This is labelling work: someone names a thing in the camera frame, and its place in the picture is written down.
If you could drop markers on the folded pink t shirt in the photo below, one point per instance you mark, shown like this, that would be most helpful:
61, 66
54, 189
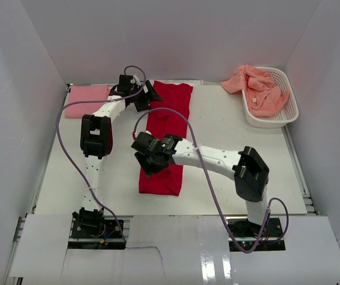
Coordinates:
90, 96

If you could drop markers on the white paper sheet rear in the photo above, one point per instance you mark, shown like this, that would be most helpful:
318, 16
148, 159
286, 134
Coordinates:
188, 82

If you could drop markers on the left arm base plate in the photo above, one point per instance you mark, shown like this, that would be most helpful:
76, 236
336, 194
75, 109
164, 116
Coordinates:
106, 237

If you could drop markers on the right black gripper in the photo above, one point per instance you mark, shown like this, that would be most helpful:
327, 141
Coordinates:
148, 169

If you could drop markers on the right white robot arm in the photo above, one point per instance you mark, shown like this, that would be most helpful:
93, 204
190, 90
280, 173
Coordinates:
246, 168

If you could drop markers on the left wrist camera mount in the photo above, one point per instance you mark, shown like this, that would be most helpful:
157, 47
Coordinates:
136, 80

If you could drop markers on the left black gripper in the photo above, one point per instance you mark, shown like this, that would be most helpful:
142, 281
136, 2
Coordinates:
149, 96

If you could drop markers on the salmon t shirt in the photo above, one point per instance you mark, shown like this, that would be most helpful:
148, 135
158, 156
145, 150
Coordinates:
264, 98

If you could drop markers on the red t shirt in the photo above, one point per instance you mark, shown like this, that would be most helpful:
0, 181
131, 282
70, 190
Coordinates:
161, 123

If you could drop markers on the white plastic basket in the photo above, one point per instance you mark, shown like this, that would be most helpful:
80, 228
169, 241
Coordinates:
289, 113

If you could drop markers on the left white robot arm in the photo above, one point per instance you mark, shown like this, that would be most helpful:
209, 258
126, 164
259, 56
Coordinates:
96, 143

